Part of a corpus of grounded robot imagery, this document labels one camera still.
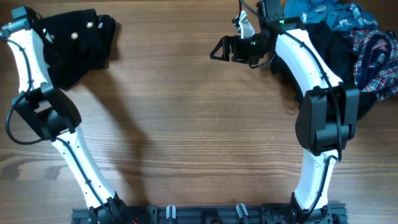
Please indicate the blue patterned garment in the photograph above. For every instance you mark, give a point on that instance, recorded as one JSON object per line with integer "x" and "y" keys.
{"x": 336, "y": 15}

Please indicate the black garment underneath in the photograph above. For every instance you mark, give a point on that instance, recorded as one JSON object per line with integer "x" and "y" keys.
{"x": 338, "y": 54}

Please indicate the black knit sweater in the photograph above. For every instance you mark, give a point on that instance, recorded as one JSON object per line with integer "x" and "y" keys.
{"x": 81, "y": 41}

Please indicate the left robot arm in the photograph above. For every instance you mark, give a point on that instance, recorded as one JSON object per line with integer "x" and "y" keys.
{"x": 55, "y": 118}

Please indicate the red plaid shirt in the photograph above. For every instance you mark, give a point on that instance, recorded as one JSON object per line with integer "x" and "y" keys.
{"x": 375, "y": 71}

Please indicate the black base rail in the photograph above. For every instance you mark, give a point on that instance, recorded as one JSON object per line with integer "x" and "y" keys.
{"x": 211, "y": 214}

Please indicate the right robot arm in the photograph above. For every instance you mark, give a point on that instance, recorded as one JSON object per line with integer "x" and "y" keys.
{"x": 328, "y": 109}

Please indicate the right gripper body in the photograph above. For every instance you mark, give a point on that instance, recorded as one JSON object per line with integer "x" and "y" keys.
{"x": 234, "y": 48}

